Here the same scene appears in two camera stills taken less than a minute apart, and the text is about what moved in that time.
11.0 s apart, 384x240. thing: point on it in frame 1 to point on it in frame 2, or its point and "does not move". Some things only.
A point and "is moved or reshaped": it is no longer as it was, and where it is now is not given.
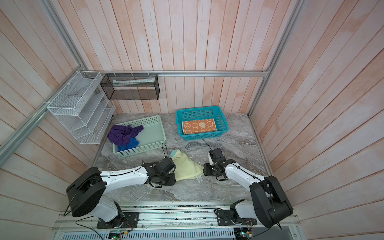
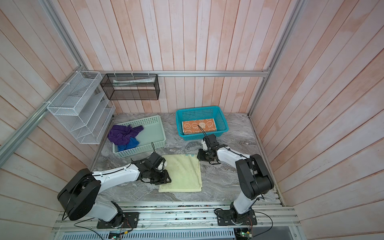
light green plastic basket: (152, 134) does not move
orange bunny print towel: (198, 126) does not move
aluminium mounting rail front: (173, 216) does not move
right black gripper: (206, 170) to (200, 156)
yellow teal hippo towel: (184, 168) is moved or reshaped
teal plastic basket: (211, 112) does not move
